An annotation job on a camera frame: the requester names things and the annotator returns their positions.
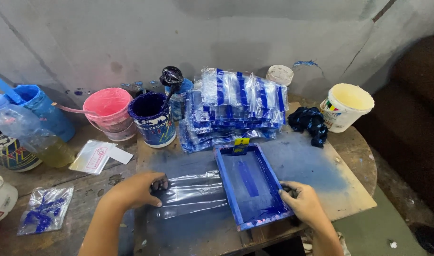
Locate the multicoloured paint can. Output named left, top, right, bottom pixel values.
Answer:
left=0, top=117, right=43, bottom=173

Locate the stack of blue-striped plastic bags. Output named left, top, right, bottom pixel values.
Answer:
left=178, top=68, right=289, bottom=154

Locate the brown sofa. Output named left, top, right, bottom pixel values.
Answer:
left=353, top=35, right=434, bottom=223

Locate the pink stirring stick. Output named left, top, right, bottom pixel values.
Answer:
left=51, top=102, right=98, bottom=116

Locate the dark blue stained rag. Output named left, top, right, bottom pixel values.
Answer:
left=287, top=107, right=328, bottom=148

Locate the clear plastic bottle yellow liquid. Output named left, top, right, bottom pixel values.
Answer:
left=0, top=93, right=76, bottom=168

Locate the blue-smeared plastic bag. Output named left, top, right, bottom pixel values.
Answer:
left=17, top=186, right=75, bottom=236

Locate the white plastic bucket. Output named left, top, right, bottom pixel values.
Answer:
left=319, top=83, right=375, bottom=133

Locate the person's left hand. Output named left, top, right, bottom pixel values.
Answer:
left=107, top=172, right=169, bottom=214

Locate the white pouch with red print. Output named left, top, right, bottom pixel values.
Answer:
left=68, top=139, right=117, bottom=175

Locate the clear plastic bag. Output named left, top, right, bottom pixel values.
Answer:
left=151, top=170, right=229, bottom=219

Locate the blue-stained plastic jar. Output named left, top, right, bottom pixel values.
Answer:
left=165, top=78, right=195, bottom=122

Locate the person's right hand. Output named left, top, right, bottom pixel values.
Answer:
left=278, top=181, right=330, bottom=230

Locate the wooden work board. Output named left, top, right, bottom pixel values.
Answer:
left=134, top=102, right=377, bottom=256

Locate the white-lidded jar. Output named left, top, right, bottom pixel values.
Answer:
left=266, top=65, right=294, bottom=87

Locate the white plastic container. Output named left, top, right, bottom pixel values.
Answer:
left=0, top=172, right=19, bottom=227

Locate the light blue ink bucket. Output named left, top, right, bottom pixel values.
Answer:
left=4, top=84, right=76, bottom=143

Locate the white paper card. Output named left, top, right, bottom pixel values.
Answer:
left=108, top=145, right=134, bottom=165

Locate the pink ink bucket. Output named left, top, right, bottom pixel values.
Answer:
left=83, top=87, right=138, bottom=142

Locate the light blue stirring stick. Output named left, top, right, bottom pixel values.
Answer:
left=0, top=68, right=26, bottom=106

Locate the dark blue ink can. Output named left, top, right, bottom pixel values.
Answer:
left=128, top=91, right=177, bottom=148

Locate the black plastic-wrapped stirring tool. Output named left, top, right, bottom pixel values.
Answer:
left=159, top=66, right=184, bottom=104

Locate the blue wooden screen printing frame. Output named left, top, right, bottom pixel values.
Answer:
left=214, top=142, right=295, bottom=232

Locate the yellow squeegee card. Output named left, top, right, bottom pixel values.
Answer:
left=233, top=137, right=251, bottom=156

